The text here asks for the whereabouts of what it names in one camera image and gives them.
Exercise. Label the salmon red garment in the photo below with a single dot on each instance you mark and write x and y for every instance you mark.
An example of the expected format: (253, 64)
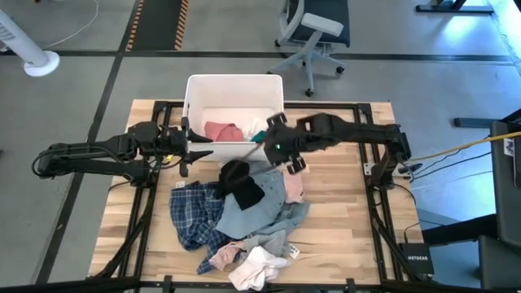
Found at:
(224, 132)

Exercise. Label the black desk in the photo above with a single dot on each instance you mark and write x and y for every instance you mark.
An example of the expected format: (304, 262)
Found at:
(504, 195)

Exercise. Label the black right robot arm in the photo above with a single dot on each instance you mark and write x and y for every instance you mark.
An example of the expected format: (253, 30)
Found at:
(366, 132)

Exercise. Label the blue plaid shirt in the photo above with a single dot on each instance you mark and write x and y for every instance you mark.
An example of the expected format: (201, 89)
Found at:
(193, 215)

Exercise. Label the white and black office chair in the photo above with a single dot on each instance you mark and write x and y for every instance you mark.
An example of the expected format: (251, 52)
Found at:
(321, 24)

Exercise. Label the black Netgear router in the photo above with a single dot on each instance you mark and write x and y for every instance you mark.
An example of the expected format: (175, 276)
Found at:
(416, 258)

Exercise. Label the white plastic laundry basket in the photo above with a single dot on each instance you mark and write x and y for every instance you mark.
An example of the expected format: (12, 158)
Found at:
(232, 87)

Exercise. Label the white paper tag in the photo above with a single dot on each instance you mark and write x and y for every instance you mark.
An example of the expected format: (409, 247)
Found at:
(180, 184)
(294, 251)

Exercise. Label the black desk foot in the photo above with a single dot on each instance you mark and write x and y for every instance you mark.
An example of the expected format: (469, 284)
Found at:
(447, 8)
(472, 122)

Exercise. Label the black yellow-striped floor mat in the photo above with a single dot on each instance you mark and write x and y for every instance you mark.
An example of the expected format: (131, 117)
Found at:
(158, 24)

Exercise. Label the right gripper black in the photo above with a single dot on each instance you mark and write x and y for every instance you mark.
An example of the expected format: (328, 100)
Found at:
(281, 142)

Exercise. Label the blue-grey polo shirt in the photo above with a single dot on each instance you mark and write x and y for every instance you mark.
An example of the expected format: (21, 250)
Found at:
(252, 215)

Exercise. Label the light pink garment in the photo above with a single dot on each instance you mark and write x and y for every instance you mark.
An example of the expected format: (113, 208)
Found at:
(294, 188)
(224, 254)

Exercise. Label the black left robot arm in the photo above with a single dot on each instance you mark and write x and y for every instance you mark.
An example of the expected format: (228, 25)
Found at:
(81, 156)

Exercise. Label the teal garment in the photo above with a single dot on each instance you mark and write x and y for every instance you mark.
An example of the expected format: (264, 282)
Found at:
(259, 137)

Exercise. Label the black metal table frame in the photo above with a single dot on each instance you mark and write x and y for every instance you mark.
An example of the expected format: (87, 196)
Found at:
(325, 106)

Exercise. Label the black garment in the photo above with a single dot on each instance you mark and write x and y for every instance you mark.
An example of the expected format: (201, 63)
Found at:
(238, 183)

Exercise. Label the white garment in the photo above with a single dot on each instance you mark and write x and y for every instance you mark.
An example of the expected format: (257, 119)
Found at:
(253, 127)
(256, 270)

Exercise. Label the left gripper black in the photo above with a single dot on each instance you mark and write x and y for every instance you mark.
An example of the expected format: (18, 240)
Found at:
(173, 142)

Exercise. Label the grey garment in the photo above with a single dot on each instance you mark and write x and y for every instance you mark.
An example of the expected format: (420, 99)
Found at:
(272, 242)

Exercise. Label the white tower fan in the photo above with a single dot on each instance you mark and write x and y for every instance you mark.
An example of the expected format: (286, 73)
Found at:
(40, 63)

